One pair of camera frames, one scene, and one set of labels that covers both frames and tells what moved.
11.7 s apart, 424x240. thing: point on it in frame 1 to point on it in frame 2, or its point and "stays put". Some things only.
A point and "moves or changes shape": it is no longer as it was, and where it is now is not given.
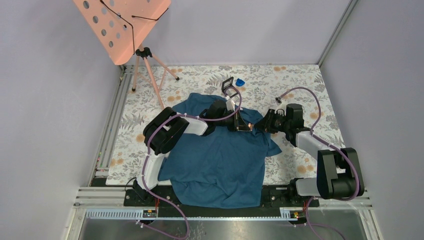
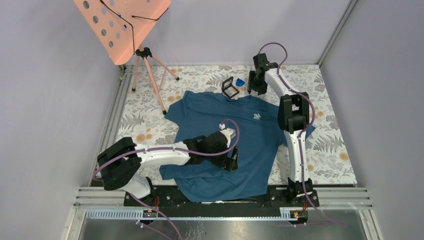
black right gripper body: x=275 y=122 to x=256 y=84
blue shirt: x=218 y=169 moves or changes shape
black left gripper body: x=235 y=121 to x=228 y=161
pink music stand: x=122 y=26 stays put
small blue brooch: x=239 y=82 stays put
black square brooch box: x=228 y=88 stays put
